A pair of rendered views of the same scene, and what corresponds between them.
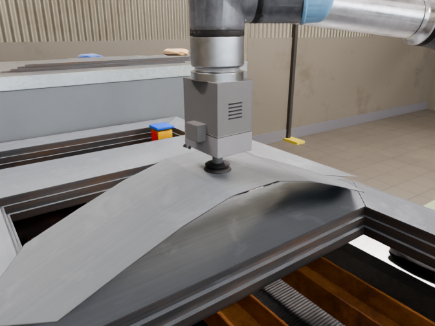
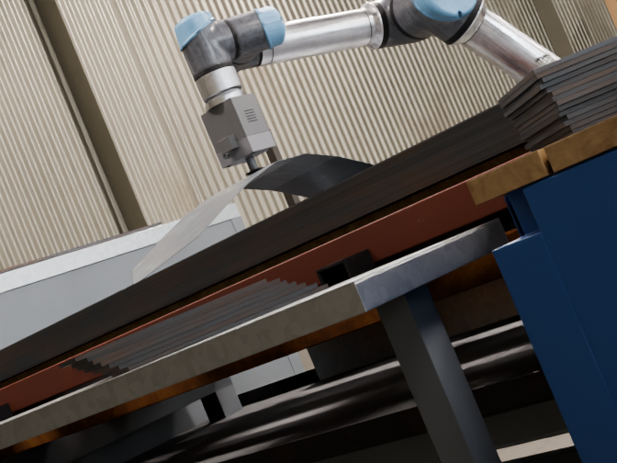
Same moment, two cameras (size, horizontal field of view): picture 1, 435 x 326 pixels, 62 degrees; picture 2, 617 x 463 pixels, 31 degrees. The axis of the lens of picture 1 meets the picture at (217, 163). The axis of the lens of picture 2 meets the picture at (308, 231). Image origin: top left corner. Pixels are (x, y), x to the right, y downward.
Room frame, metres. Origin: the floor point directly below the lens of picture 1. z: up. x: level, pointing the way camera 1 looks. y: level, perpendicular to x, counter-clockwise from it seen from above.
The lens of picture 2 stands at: (-1.41, 0.38, 0.76)
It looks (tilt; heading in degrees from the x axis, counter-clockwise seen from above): 3 degrees up; 348
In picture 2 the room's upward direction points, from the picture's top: 23 degrees counter-clockwise
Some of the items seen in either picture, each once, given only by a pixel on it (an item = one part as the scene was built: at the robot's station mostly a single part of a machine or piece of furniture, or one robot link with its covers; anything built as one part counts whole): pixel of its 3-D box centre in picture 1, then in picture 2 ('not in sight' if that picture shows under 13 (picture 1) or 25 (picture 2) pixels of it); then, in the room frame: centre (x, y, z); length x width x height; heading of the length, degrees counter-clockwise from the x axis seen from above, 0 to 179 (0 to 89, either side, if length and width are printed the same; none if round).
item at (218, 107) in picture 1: (210, 110); (231, 129); (0.52, 0.01, 1.07); 0.10 x 0.09 x 0.16; 127
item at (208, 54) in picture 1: (215, 54); (218, 87); (0.53, 0.00, 1.15); 0.08 x 0.08 x 0.05
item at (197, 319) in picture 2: not in sight; (153, 343); (0.00, 0.31, 0.77); 0.45 x 0.20 x 0.04; 36
